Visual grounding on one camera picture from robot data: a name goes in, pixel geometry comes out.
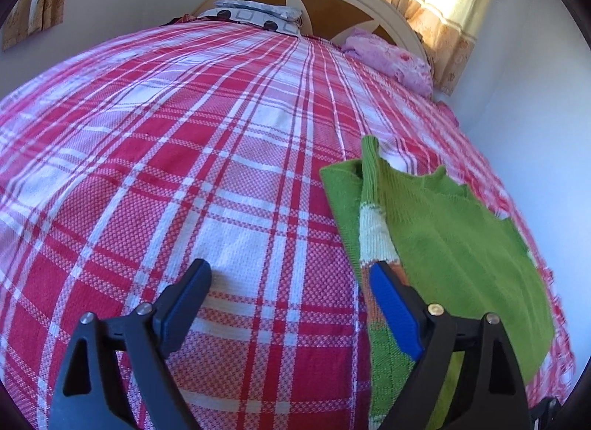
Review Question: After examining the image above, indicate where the green orange knit sweater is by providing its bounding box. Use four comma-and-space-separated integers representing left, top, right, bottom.
320, 136, 555, 429

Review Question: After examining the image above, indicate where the red white plaid bedspread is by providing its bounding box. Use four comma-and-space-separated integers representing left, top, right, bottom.
1, 21, 575, 429

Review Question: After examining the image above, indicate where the pink sheet bed edge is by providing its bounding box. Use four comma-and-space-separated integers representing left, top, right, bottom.
436, 101, 460, 128

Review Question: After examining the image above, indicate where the pink floral pillow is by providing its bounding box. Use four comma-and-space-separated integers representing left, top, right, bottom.
342, 28, 433, 98

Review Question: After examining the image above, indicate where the beige curtain side window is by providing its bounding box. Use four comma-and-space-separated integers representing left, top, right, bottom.
2, 0, 65, 51

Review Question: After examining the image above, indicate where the grey white patterned pillow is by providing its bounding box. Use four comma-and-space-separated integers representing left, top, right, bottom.
197, 0, 303, 37

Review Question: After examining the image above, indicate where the cream wooden headboard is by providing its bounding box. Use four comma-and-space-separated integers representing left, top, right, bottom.
194, 0, 427, 59

